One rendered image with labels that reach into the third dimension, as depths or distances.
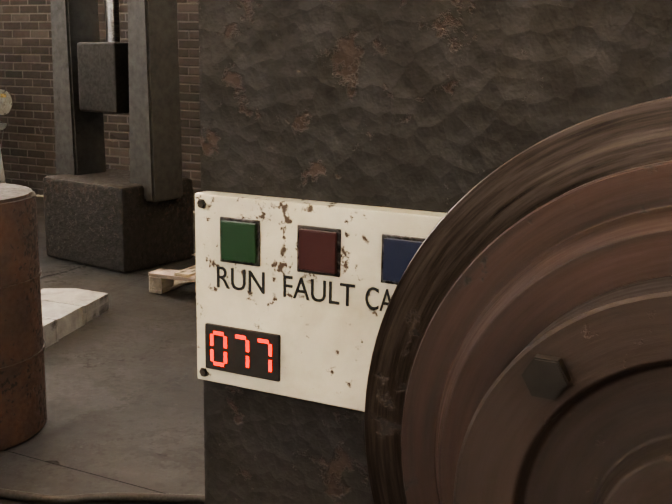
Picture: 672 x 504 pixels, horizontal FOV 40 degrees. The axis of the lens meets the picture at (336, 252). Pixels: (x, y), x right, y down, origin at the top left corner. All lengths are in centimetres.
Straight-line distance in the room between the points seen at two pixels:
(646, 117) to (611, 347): 14
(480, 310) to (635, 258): 11
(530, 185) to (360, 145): 24
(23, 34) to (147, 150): 367
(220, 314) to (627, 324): 46
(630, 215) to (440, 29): 27
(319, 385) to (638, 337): 39
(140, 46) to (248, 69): 508
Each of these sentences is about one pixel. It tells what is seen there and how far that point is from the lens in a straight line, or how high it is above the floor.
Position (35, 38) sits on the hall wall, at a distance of 925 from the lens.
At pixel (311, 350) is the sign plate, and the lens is 82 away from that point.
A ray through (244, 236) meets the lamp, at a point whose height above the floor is 121.
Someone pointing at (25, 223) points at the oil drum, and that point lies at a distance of 335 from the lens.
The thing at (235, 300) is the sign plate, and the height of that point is 114.
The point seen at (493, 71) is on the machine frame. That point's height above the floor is 136.
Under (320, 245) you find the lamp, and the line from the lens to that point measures 78.
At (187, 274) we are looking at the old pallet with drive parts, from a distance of 530.
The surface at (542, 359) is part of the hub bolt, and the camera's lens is 50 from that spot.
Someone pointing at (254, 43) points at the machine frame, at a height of 137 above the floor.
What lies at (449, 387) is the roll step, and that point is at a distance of 59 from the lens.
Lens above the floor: 136
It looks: 12 degrees down
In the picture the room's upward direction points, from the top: 1 degrees clockwise
